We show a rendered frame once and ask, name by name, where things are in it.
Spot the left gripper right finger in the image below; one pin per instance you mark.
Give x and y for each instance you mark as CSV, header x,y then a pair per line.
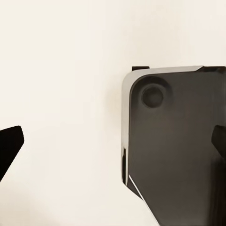
x,y
218,139

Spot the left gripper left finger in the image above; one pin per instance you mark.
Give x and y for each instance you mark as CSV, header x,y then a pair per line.
x,y
11,141

